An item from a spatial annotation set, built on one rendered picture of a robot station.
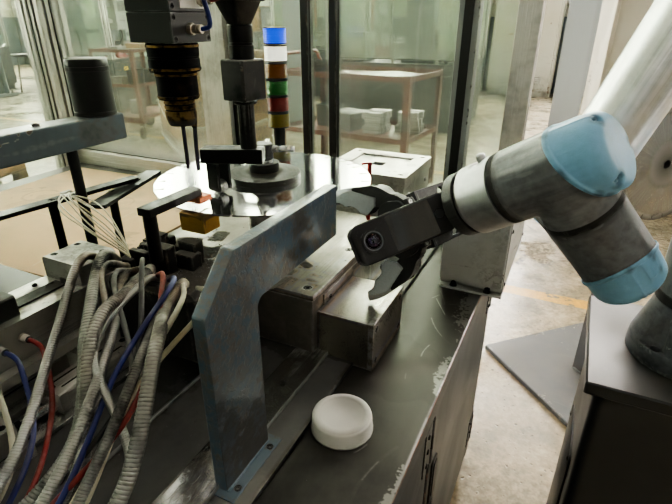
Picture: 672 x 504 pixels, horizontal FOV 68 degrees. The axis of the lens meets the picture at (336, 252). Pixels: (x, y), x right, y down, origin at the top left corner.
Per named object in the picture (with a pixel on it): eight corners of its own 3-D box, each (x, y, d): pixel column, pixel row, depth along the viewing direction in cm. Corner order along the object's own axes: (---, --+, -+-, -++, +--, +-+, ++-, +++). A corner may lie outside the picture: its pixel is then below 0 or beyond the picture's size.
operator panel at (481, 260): (471, 230, 110) (479, 164, 103) (523, 239, 106) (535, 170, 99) (437, 286, 87) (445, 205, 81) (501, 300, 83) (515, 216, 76)
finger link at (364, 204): (352, 191, 71) (403, 211, 65) (323, 200, 67) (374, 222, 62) (354, 170, 70) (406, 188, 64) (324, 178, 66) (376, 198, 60)
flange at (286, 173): (307, 184, 74) (307, 168, 72) (231, 191, 71) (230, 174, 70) (292, 165, 83) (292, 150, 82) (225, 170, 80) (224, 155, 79)
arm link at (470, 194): (502, 231, 48) (471, 153, 48) (464, 243, 52) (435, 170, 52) (536, 213, 53) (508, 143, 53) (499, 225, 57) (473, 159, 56)
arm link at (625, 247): (636, 235, 56) (589, 160, 53) (692, 282, 46) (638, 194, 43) (572, 272, 59) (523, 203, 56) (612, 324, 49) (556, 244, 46)
